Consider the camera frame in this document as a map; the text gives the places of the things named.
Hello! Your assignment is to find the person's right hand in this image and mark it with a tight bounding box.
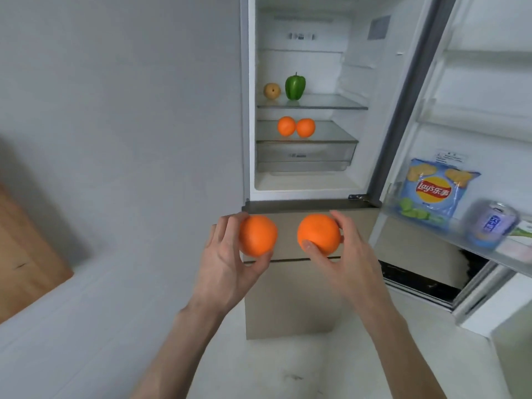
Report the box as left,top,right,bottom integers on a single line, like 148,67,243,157
301,209,389,318

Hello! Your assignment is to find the person's left hand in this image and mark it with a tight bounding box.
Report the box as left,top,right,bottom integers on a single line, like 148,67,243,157
192,212,275,317

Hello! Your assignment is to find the person's right forearm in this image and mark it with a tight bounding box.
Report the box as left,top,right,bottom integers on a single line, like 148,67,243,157
351,301,449,399

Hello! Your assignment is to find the person's left forearm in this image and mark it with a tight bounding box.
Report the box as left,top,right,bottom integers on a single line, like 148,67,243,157
130,301,227,399

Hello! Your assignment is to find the beige freezer drawer front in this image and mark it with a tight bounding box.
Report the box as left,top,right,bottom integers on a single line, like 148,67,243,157
242,208,381,341

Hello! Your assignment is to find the clear crisper drawer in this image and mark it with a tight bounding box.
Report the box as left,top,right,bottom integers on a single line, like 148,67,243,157
256,141,358,173

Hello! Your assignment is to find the clear door bin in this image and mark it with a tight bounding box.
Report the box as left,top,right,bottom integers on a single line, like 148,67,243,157
380,183,532,268

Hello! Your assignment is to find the glass fridge shelf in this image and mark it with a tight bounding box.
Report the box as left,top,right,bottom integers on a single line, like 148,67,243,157
256,94,369,111
255,119,359,144

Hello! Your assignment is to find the blue chips bag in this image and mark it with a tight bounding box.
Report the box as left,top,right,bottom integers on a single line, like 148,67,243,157
399,158,482,224

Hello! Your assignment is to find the green bell pepper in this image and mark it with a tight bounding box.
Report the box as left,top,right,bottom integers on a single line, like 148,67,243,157
285,72,306,101

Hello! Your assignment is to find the white fridge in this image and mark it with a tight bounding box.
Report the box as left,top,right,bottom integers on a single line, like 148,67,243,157
240,0,460,341

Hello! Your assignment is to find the white label sticker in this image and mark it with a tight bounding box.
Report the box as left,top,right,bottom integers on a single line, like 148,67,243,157
434,149,469,165

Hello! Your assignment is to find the blue white drink can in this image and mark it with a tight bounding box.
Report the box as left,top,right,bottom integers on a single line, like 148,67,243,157
462,199,520,250

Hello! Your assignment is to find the wooden furniture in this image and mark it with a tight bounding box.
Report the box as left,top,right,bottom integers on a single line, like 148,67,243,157
0,182,75,324

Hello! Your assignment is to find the white cabinet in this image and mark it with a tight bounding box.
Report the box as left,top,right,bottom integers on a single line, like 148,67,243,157
454,271,532,399

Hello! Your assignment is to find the white green packet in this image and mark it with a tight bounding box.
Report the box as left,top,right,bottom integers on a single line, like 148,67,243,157
504,221,532,262

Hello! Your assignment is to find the white fridge door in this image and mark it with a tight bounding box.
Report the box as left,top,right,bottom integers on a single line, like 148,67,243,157
368,0,532,329

